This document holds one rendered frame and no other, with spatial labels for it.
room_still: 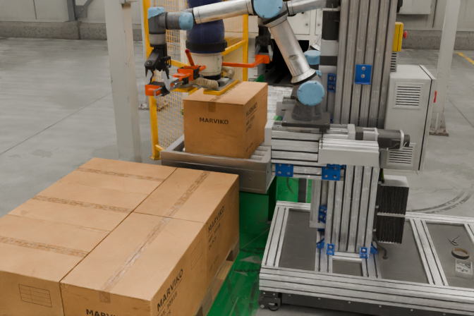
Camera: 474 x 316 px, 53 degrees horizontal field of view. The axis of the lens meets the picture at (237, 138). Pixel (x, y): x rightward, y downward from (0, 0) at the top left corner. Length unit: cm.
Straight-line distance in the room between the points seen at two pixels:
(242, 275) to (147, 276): 101
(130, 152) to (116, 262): 204
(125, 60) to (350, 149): 219
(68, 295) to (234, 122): 140
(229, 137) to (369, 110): 93
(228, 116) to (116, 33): 134
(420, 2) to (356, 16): 911
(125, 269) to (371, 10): 158
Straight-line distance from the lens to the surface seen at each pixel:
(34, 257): 226
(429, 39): 1168
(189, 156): 299
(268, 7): 200
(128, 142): 402
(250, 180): 293
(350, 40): 235
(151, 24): 212
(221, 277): 286
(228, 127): 290
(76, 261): 217
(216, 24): 261
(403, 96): 237
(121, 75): 387
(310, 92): 206
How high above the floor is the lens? 171
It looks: 20 degrees down
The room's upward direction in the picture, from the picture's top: straight up
